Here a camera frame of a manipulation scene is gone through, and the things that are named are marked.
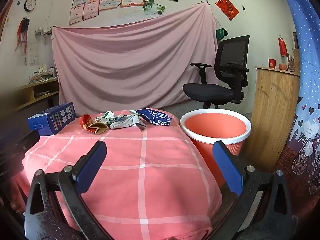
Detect red wall poster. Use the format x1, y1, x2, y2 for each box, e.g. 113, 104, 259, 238
215, 0, 239, 21

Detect group of wall certificates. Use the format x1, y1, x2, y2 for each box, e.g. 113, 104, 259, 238
69, 0, 163, 26

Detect wooden cabinet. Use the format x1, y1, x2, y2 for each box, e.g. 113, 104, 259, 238
244, 66, 300, 173

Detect wire wall rack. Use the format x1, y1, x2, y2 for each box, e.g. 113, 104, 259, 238
34, 26, 54, 37

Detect round wall clock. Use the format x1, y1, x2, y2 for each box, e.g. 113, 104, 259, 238
24, 0, 37, 12

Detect blue cardboard box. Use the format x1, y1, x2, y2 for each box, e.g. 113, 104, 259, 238
27, 102, 77, 136

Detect silver wrapper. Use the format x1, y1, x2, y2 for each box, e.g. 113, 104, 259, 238
109, 112, 148, 130

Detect orange trash bin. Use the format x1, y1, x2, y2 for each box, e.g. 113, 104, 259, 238
180, 108, 252, 188

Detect wooden shelf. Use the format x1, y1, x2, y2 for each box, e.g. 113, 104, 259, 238
15, 79, 59, 112

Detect blue packet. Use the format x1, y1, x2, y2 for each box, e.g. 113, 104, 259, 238
136, 108, 174, 126

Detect red wall ornament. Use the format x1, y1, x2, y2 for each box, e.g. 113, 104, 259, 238
15, 17, 31, 55

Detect green hanging bag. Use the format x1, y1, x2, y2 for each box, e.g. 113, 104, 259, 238
215, 28, 228, 40

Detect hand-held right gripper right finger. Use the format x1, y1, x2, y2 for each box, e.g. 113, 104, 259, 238
212, 141, 293, 240

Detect person's left hand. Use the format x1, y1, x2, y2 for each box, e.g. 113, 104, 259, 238
11, 198, 27, 214

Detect blue printed curtain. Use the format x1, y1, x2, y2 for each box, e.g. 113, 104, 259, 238
275, 0, 320, 230

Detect pink checked blanket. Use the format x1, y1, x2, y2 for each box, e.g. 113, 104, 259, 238
12, 109, 223, 240

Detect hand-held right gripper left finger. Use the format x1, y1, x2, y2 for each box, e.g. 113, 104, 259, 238
24, 141, 115, 240

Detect white green wrapper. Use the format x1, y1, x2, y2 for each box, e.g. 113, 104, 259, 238
97, 111, 115, 125

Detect stack of books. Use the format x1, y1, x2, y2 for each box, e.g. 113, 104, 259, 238
28, 65, 58, 84

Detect red gold packet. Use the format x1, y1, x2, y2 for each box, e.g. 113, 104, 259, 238
79, 114, 108, 134

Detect black office chair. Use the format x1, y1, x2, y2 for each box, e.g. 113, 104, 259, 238
182, 35, 250, 109

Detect white wall paper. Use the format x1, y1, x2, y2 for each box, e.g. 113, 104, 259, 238
29, 42, 38, 67

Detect pink hanging sheet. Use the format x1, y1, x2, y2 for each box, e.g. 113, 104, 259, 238
51, 3, 218, 115

